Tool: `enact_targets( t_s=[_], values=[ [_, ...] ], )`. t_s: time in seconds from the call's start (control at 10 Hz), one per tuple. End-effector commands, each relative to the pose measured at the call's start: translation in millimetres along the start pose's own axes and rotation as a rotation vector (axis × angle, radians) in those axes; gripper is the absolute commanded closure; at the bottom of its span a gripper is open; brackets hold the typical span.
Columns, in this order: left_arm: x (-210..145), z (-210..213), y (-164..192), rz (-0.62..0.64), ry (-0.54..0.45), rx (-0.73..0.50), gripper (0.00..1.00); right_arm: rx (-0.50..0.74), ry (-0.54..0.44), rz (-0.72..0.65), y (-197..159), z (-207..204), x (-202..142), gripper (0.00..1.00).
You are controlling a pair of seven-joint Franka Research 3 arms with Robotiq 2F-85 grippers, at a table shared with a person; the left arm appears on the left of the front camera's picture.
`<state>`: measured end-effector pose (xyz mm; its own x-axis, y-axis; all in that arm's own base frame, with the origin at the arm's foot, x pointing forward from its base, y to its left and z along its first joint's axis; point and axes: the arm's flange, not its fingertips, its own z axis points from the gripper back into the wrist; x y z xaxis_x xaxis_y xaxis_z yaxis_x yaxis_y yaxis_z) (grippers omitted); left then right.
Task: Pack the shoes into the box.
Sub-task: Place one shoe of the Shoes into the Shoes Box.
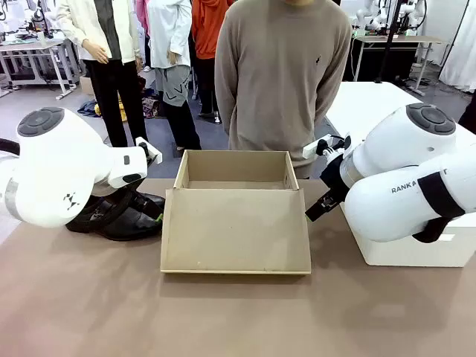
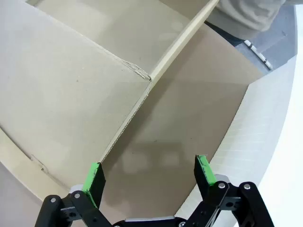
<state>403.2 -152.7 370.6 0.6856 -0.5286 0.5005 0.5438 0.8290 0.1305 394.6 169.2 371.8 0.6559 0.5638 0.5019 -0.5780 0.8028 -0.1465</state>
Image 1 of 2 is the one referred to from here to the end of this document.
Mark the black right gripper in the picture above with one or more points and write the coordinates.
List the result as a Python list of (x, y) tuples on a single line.
[(334, 175)]

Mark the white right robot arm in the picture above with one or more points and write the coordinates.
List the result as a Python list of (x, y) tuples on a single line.
[(401, 178)]

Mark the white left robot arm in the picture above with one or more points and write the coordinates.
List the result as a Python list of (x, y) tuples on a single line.
[(56, 175)]

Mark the brown cardboard shoe box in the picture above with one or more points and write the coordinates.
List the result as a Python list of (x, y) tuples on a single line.
[(234, 230)]

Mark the colourful patterned bag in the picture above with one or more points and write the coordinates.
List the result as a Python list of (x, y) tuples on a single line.
[(151, 108)]

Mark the blue jeans pile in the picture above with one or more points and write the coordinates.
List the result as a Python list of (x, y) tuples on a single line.
[(87, 108)]

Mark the white rectangular label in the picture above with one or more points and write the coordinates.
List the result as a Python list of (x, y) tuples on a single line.
[(447, 237)]

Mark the person in beige sweater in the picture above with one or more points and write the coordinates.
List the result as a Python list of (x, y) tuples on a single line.
[(282, 74)]

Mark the mannequin in grey shorts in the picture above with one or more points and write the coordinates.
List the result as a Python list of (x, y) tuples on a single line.
[(171, 44)]

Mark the black stand pole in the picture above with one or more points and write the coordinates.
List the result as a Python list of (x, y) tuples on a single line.
[(390, 41)]

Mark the beige-topped background table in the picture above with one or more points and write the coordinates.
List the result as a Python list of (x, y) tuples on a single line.
[(394, 40)]

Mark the mannequin in orange hoodie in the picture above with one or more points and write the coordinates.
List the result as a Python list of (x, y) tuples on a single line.
[(206, 29)]

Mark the pink hanging garment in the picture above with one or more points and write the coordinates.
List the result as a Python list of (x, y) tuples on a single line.
[(141, 15)]

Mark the white background robot arms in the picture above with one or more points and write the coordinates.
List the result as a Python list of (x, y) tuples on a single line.
[(375, 16)]

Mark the grey background workbench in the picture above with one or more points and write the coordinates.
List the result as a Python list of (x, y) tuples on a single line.
[(33, 46)]

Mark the white curtain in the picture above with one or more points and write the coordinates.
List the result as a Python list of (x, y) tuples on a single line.
[(461, 48)]

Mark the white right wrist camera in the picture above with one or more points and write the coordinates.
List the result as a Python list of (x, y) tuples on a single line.
[(314, 148)]

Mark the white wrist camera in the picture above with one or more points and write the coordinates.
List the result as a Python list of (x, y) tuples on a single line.
[(314, 148), (143, 148)]

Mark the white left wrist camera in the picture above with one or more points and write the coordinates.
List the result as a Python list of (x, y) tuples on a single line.
[(143, 148)]

